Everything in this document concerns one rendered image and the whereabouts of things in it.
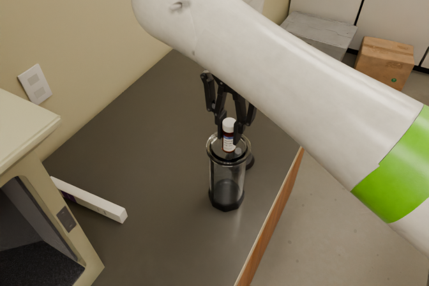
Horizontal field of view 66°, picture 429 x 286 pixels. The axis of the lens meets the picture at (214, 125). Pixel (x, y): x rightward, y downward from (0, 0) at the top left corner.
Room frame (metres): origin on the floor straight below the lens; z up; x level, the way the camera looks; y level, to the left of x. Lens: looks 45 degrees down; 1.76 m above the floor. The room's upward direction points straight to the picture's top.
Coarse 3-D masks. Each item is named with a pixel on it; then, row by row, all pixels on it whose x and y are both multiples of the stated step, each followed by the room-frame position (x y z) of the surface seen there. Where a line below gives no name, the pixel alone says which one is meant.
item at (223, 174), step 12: (216, 132) 0.56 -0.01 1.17; (216, 144) 0.54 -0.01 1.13; (240, 144) 0.54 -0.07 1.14; (216, 156) 0.48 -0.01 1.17; (228, 156) 0.56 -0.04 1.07; (240, 156) 0.48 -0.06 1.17; (216, 168) 0.48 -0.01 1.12; (228, 168) 0.47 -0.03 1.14; (240, 168) 0.48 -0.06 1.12; (216, 180) 0.48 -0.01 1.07; (228, 180) 0.47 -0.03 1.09; (240, 180) 0.48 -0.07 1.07; (216, 192) 0.48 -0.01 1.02; (228, 192) 0.47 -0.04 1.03; (240, 192) 0.49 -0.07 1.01; (228, 204) 0.47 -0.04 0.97
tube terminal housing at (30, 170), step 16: (32, 160) 0.31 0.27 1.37; (32, 176) 0.30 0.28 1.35; (48, 176) 0.31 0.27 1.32; (32, 192) 0.30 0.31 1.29; (48, 192) 0.30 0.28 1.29; (48, 208) 0.29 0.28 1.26; (64, 240) 0.30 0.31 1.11; (80, 240) 0.30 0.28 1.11; (80, 256) 0.31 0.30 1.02; (96, 256) 0.31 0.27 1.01; (96, 272) 0.30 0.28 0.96
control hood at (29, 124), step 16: (0, 96) 0.29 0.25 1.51; (16, 96) 0.29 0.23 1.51; (0, 112) 0.26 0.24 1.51; (16, 112) 0.26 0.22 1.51; (32, 112) 0.26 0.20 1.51; (48, 112) 0.26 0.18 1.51; (0, 128) 0.24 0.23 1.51; (16, 128) 0.24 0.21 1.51; (32, 128) 0.24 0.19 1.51; (48, 128) 0.24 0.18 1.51; (0, 144) 0.22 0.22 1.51; (16, 144) 0.22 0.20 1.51; (32, 144) 0.22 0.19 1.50; (0, 160) 0.20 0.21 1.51; (16, 160) 0.21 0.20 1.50; (0, 176) 0.23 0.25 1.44
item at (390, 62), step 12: (360, 48) 2.42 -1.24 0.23; (372, 48) 2.35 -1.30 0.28; (384, 48) 2.35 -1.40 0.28; (396, 48) 2.35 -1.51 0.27; (408, 48) 2.35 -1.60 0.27; (360, 60) 2.26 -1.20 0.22; (372, 60) 2.22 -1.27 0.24; (384, 60) 2.19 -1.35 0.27; (396, 60) 2.16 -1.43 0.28; (408, 60) 2.17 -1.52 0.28; (372, 72) 2.21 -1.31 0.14; (384, 72) 2.17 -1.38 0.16; (396, 72) 2.14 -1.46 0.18; (408, 72) 2.12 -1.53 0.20; (396, 84) 2.13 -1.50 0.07
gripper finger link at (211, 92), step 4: (200, 76) 0.54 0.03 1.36; (204, 76) 0.53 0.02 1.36; (204, 80) 0.53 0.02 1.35; (212, 80) 0.54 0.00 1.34; (204, 84) 0.53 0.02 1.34; (208, 84) 0.53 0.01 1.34; (212, 84) 0.54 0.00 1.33; (204, 88) 0.53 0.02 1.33; (208, 88) 0.53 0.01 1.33; (212, 88) 0.54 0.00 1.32; (204, 92) 0.53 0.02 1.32; (208, 92) 0.53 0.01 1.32; (212, 92) 0.54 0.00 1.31; (208, 96) 0.53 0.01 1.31; (212, 96) 0.54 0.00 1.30; (208, 100) 0.53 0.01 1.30; (212, 100) 0.53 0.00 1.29; (208, 104) 0.53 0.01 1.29; (208, 108) 0.53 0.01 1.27
